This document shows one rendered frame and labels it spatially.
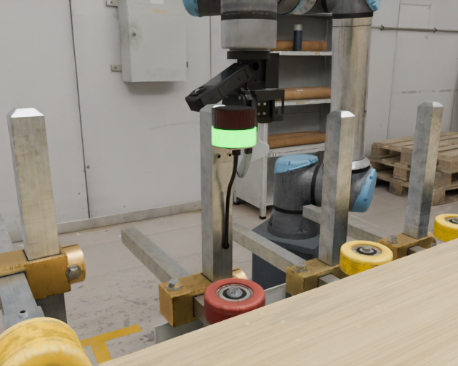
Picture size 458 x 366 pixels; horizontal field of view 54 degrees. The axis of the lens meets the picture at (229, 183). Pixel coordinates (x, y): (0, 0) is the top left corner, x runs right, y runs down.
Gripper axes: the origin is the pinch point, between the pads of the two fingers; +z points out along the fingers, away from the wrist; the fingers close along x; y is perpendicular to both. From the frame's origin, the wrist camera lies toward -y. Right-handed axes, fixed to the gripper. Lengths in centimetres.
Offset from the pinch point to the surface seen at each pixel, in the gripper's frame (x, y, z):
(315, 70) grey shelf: 237, 237, -9
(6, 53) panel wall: 253, -5, -22
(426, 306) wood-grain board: -33.9, 6.2, 11.2
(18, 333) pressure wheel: -26.2, -38.8, 3.2
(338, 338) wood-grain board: -32.9, -8.0, 11.1
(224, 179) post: -9.6, -8.5, -2.0
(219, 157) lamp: -10.1, -9.7, -5.4
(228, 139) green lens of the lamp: -14.7, -10.9, -8.7
